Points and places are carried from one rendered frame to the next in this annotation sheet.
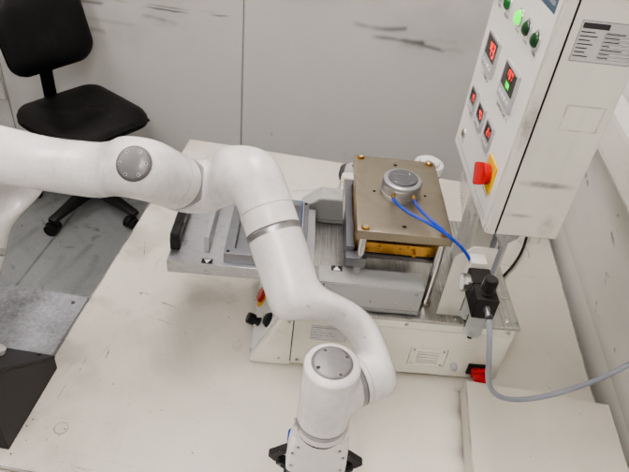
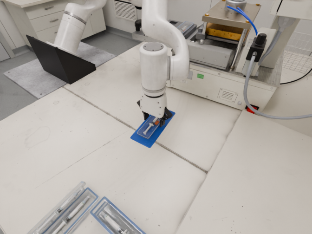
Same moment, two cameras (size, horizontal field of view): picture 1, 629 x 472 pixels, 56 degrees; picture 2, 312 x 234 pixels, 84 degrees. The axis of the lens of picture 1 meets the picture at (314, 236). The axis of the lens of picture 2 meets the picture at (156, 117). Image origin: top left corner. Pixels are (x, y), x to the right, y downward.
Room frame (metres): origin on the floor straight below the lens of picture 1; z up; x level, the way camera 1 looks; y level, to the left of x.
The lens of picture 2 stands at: (0.13, -0.32, 1.33)
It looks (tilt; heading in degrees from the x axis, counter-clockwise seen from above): 46 degrees down; 32
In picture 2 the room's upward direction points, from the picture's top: straight up
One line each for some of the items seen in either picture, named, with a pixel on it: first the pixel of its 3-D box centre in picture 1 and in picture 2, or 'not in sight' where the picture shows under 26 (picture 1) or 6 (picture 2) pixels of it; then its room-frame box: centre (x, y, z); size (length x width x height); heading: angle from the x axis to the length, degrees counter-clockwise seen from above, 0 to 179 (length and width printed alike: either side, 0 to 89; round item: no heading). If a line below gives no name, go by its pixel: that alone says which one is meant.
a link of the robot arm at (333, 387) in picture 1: (329, 389); (154, 66); (0.56, -0.05, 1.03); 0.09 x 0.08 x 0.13; 121
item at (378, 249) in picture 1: (395, 213); (230, 22); (0.99, -0.16, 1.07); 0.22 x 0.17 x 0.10; 3
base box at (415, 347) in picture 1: (374, 295); (214, 69); (0.98, -0.15, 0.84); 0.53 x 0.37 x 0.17; 93
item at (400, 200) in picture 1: (413, 211); (238, 19); (0.98, -0.19, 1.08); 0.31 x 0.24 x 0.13; 3
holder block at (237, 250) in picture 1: (269, 230); (174, 30); (0.99, 0.10, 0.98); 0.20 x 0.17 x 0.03; 3
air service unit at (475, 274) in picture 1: (474, 298); (252, 53); (0.78, -0.30, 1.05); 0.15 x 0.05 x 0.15; 3
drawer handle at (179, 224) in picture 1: (182, 219); (144, 22); (0.98, 0.28, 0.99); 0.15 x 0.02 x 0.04; 3
